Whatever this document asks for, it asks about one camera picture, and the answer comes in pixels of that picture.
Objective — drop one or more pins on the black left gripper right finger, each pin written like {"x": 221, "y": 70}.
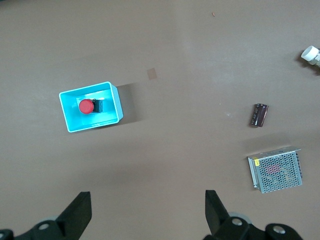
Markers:
{"x": 217, "y": 215}

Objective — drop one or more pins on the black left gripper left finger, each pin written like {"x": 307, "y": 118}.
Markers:
{"x": 75, "y": 215}

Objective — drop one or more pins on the red push button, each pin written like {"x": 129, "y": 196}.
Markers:
{"x": 86, "y": 107}

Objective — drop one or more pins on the perforated metal power supply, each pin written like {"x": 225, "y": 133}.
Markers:
{"x": 275, "y": 172}

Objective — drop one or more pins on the cyan plastic bin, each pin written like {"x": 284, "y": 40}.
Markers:
{"x": 65, "y": 110}

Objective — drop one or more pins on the dark brown cylindrical capacitor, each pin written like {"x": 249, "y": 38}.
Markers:
{"x": 259, "y": 115}

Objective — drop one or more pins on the brown tape patch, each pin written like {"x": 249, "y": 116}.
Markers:
{"x": 151, "y": 74}

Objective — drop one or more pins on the white-capped metal valve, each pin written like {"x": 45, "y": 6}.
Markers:
{"x": 310, "y": 53}

